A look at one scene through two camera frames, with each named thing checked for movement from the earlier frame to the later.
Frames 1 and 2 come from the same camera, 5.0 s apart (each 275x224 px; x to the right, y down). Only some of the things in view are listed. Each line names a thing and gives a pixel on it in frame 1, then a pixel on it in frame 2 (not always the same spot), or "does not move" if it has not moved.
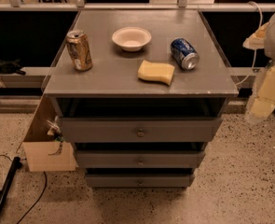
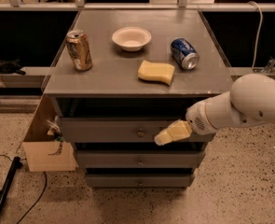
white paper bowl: x=131 y=38 does not move
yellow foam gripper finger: x=269 y=90 → x=176 y=131
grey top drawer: x=141 y=129 does not move
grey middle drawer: x=139 y=159 does not move
